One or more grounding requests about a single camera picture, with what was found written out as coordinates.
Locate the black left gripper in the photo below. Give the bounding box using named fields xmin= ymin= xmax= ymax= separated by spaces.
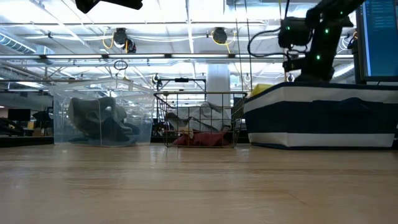
xmin=74 ymin=0 xmax=144 ymax=15

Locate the sage green sock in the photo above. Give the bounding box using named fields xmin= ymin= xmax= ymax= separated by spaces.
xmin=67 ymin=96 xmax=127 ymax=135

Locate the blue cloth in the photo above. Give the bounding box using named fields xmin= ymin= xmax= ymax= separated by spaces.
xmin=70 ymin=123 xmax=141 ymax=146

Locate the white fluffy cloth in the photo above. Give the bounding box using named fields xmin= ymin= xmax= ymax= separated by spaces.
xmin=166 ymin=101 xmax=233 ymax=133

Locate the maroon cloth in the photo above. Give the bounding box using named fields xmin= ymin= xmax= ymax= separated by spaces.
xmin=172 ymin=130 xmax=231 ymax=147

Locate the yellow cloth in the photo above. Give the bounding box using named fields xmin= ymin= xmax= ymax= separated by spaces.
xmin=250 ymin=83 xmax=275 ymax=98

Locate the long ceiling light strip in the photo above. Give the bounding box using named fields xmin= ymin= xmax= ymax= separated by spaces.
xmin=0 ymin=53 xmax=355 ymax=60

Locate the clear plastic storage bin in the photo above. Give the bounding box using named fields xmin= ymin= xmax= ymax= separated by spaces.
xmin=48 ymin=78 xmax=156 ymax=147

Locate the dark background monitor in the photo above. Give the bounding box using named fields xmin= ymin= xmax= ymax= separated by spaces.
xmin=7 ymin=108 xmax=32 ymax=123

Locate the navy fabric storage bin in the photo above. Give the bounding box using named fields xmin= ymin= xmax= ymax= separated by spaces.
xmin=243 ymin=81 xmax=398 ymax=151

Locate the black computer monitor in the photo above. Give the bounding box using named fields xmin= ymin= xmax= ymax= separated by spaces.
xmin=355 ymin=0 xmax=398 ymax=84

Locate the ceiling cord reel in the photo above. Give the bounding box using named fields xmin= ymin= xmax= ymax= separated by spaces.
xmin=212 ymin=27 xmax=228 ymax=45
xmin=112 ymin=27 xmax=137 ymax=54

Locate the hanging black cable ring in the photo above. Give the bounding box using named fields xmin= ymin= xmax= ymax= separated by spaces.
xmin=113 ymin=59 xmax=129 ymax=71

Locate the silver ventilation duct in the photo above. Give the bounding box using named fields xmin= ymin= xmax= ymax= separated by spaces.
xmin=0 ymin=26 xmax=56 ymax=56

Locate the bronze wire basket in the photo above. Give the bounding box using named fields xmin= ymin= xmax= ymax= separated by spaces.
xmin=153 ymin=91 xmax=249 ymax=149

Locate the thin hanging cable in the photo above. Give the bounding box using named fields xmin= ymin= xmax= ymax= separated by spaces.
xmin=245 ymin=0 xmax=253 ymax=91
xmin=234 ymin=0 xmax=242 ymax=91

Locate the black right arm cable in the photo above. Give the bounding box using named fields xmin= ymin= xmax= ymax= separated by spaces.
xmin=247 ymin=26 xmax=282 ymax=58

